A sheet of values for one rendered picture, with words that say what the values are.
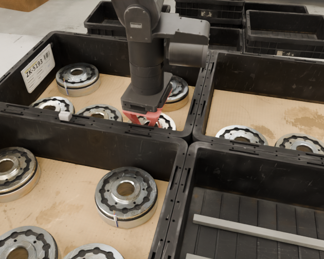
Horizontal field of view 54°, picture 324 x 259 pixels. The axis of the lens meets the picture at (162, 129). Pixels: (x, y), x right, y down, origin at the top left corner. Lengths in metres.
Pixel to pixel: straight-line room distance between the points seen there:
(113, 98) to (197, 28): 0.34
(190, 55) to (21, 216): 0.37
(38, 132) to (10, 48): 0.77
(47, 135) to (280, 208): 0.42
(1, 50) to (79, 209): 0.89
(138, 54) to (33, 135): 0.25
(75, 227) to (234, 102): 0.44
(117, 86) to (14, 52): 0.60
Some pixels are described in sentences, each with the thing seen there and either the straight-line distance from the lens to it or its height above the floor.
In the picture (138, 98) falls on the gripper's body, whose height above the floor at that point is 0.96.
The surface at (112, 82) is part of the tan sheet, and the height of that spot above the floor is 0.83.
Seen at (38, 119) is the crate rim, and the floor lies 0.93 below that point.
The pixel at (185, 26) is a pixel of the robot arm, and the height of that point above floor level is 1.08.
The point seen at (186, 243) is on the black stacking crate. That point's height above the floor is 0.83.
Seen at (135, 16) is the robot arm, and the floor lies 1.11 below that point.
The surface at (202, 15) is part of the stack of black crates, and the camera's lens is 1.99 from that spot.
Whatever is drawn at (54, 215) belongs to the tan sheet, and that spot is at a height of 0.83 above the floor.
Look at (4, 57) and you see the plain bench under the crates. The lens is 1.29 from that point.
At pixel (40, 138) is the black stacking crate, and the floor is 0.88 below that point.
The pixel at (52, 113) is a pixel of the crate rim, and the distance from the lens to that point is 0.59.
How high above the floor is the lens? 1.29
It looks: 43 degrees down
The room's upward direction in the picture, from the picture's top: straight up
